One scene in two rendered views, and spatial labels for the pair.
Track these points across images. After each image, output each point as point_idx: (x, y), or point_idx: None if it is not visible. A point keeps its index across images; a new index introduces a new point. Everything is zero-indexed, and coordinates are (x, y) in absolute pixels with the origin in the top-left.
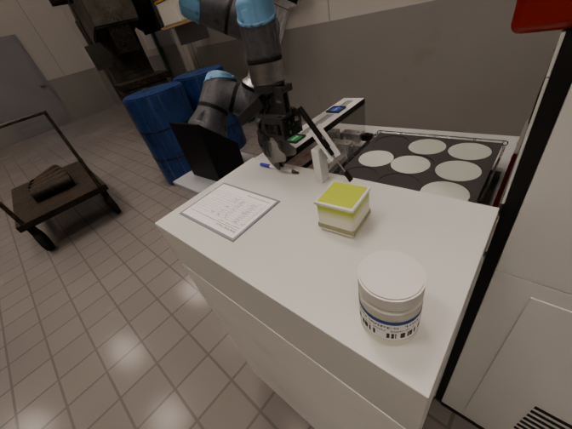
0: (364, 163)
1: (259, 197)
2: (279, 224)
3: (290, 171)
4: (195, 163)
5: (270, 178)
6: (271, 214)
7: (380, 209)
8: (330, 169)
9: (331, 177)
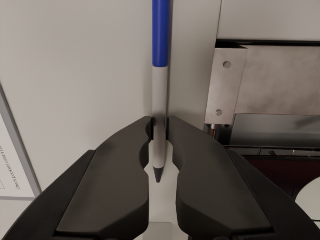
0: (307, 188)
1: (11, 153)
2: (2, 228)
3: (152, 162)
4: None
5: (101, 113)
6: (5, 207)
7: None
8: (301, 114)
9: (172, 236)
